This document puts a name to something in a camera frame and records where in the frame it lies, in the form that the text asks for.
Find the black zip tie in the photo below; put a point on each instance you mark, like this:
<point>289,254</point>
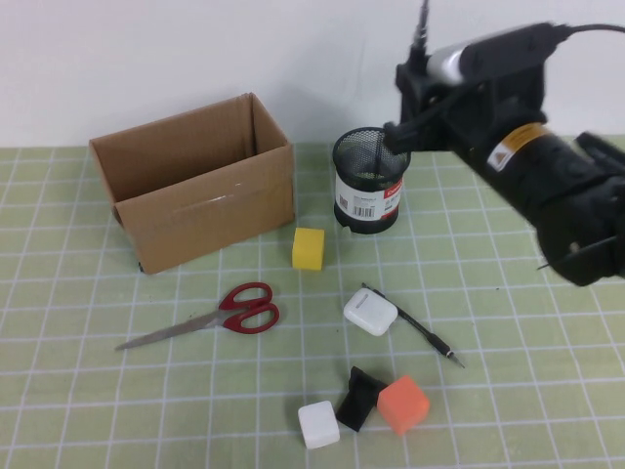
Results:
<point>576,254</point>

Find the black mesh pen holder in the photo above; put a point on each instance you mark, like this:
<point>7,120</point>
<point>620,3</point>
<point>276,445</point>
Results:
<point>366,200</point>

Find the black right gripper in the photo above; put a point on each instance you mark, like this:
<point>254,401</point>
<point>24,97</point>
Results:
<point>527,195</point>

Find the white earbuds case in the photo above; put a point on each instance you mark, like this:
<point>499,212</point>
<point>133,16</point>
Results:
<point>368,312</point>

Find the orange foam cube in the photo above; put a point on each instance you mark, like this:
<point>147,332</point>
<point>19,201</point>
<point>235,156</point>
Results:
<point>403,405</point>

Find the black irregular block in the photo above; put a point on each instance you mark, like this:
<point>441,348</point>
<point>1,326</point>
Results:
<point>356,405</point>

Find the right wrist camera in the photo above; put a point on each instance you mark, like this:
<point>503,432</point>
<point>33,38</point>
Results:
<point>503,49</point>

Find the brown cardboard box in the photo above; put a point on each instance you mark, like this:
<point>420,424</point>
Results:
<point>205,229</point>

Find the white foam cube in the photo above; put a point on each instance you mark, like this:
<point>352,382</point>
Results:
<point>317,425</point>

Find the thin black pen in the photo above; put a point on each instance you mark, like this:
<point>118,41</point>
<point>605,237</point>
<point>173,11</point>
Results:
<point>437,344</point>

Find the green checked tablecloth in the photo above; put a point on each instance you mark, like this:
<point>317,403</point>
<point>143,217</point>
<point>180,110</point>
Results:
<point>488,342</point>

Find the yellow foam cube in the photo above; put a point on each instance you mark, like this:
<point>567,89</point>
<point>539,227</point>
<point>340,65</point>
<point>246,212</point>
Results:
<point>307,249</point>

